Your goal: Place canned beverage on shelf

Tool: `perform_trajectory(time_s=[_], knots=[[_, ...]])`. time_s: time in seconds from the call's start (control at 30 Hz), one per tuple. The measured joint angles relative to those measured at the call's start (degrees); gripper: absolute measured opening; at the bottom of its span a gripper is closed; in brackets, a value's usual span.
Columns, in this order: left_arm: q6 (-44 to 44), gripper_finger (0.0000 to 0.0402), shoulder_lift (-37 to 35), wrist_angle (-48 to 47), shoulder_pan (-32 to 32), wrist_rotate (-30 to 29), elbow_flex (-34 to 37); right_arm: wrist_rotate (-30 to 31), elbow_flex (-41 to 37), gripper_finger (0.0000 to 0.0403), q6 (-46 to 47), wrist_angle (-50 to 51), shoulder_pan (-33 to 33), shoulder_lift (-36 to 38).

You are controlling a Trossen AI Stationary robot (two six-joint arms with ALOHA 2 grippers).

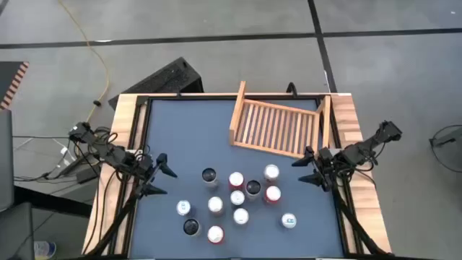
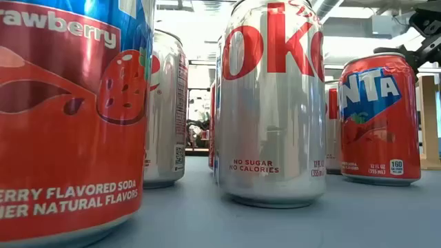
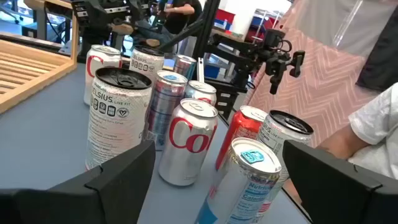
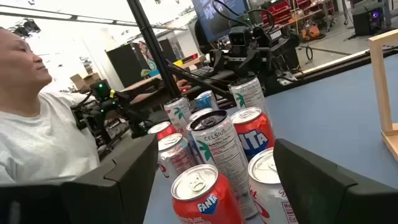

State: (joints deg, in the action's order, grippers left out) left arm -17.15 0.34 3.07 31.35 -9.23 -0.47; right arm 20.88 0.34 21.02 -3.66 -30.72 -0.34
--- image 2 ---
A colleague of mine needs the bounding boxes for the silver ceiling air duct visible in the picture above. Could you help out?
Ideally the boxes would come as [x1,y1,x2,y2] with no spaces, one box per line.
[311,0,342,21]

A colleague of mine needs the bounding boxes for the silver Diet Coke can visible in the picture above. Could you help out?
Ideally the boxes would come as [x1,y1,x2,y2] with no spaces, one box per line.
[324,79,343,175]
[142,29,189,189]
[216,0,327,209]

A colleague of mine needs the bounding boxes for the wooden slatted shelf rack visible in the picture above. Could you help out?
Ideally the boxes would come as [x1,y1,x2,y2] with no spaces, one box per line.
[416,74,441,171]

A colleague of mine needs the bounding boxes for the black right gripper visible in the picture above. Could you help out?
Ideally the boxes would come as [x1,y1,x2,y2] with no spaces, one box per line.
[373,0,441,72]

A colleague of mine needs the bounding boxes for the blue silver energy drink can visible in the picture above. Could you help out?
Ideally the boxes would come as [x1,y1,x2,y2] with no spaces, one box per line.
[213,54,222,183]

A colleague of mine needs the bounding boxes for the person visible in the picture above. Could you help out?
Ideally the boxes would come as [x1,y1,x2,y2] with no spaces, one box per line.
[187,116,210,149]

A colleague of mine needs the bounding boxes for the red Fanta strawberry can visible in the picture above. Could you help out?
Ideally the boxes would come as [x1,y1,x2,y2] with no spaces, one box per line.
[338,52,422,187]
[0,0,156,248]
[207,81,216,170]

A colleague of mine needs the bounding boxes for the blue table mat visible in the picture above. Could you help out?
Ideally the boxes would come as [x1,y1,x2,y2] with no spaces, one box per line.
[82,156,441,248]

